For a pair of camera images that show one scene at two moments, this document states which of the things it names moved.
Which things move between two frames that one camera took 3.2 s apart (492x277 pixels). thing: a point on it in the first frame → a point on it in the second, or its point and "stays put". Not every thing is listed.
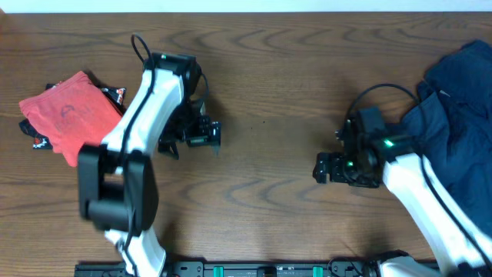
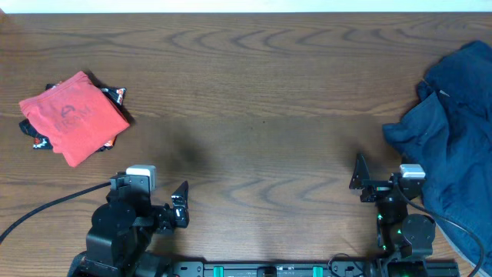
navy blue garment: (451, 126) stays put
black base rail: (252, 268) stays put
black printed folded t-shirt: (40, 142) stays put
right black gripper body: (348, 169) → (377, 191)
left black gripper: (205, 138) → (167, 225)
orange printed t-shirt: (72, 115) stays put
